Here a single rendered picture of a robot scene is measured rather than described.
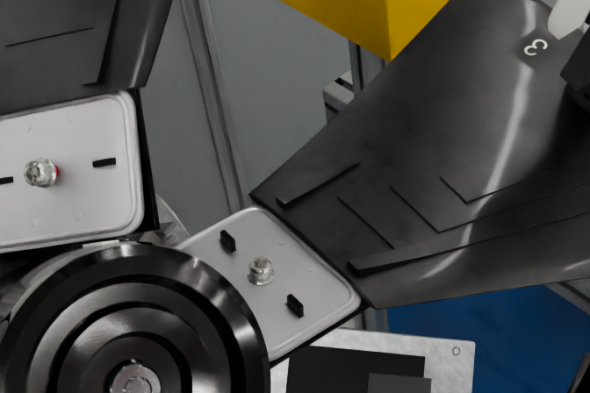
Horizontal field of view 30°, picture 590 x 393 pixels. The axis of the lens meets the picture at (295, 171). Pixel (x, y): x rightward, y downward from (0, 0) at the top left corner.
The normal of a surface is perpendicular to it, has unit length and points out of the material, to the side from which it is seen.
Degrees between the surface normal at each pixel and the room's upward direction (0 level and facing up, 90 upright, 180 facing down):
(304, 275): 6
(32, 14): 41
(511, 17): 14
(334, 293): 6
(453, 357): 50
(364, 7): 90
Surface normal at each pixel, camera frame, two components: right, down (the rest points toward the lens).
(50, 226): -0.41, -0.07
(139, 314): 0.44, 0.01
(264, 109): 0.67, 0.47
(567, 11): -0.78, 0.48
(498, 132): 0.07, -0.63
